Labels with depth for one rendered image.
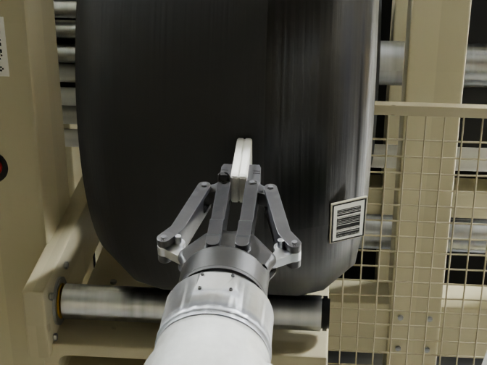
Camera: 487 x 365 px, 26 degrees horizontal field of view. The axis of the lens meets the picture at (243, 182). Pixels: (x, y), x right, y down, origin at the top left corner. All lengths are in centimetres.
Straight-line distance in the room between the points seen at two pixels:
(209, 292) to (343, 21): 36
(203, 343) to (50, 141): 68
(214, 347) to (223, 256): 12
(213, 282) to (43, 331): 54
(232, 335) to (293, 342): 57
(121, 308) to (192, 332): 57
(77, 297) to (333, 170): 42
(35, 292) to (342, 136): 45
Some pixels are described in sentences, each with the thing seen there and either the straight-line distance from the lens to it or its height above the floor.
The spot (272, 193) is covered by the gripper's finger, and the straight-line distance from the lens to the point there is 97.
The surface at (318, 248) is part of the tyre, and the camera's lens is 114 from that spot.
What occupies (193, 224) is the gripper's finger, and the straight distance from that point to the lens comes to 96.
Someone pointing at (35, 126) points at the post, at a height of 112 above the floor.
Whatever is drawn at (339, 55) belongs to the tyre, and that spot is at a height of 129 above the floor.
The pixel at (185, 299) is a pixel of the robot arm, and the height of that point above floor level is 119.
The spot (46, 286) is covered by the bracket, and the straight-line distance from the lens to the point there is 132.
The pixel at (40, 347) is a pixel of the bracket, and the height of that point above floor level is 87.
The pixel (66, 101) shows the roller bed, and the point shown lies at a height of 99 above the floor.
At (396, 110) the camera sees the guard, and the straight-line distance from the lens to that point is 171.
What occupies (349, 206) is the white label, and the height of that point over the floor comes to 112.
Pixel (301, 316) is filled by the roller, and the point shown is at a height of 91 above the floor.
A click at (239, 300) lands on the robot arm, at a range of 81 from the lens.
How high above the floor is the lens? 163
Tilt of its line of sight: 26 degrees down
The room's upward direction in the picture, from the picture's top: straight up
